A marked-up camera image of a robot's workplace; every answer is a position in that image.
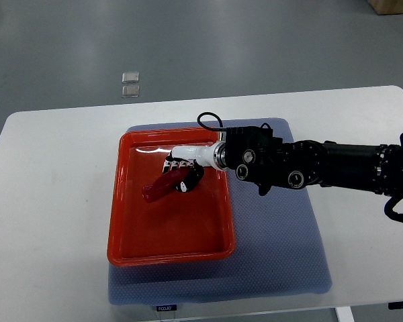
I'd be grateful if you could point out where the black table label left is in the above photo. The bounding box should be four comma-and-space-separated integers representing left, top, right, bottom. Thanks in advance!
156, 305, 177, 312

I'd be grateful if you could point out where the black table label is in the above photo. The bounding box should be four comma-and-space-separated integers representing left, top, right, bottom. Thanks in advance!
156, 305, 177, 312
388, 301, 403, 310

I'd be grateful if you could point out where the upper metal floor plate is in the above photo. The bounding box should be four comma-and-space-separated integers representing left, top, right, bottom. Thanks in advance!
122, 71, 140, 84

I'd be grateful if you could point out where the black table label right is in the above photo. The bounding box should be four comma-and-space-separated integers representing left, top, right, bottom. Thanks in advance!
388, 301, 403, 310

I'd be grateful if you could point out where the blue-grey textured mat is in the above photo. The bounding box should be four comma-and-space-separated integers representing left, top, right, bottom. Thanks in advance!
109, 122, 332, 306

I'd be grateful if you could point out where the white table leg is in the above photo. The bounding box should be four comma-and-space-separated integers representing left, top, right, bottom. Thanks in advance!
335, 307, 355, 322

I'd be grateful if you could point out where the red pepper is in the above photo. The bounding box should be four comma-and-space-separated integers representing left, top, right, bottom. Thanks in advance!
142, 168, 189, 203

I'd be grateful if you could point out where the wooden box corner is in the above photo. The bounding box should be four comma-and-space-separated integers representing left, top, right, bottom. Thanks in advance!
367, 0, 403, 15

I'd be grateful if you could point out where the red plastic tray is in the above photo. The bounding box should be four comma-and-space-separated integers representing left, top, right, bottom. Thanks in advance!
107, 127, 236, 267

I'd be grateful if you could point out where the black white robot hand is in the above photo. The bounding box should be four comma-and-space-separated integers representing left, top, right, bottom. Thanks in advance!
163, 141, 228, 193

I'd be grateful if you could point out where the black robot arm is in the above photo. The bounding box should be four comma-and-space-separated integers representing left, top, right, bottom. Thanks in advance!
214, 123, 403, 223

